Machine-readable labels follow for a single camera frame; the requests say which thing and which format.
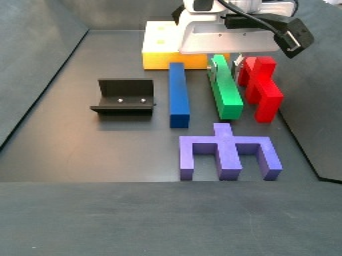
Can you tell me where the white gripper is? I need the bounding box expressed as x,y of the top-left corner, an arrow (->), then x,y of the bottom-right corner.
172,0 -> 296,80

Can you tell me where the green long block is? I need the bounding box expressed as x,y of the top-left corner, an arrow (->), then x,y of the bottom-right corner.
208,54 -> 243,120

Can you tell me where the yellow slotted board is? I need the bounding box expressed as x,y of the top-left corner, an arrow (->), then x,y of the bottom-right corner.
140,20 -> 232,71

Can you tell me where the red branched block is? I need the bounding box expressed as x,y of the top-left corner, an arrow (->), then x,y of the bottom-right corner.
238,56 -> 283,123

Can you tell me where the blue long block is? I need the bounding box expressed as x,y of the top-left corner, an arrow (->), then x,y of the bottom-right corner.
168,62 -> 190,128

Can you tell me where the purple forked block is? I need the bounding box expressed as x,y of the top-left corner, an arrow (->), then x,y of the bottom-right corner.
179,123 -> 282,181

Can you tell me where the black cable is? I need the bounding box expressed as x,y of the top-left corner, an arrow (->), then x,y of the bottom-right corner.
215,0 -> 286,34

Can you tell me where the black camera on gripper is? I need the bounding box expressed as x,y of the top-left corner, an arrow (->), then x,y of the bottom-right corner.
224,14 -> 314,58

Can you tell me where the black angle bracket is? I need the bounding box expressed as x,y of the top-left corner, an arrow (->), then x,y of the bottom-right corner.
89,78 -> 155,115

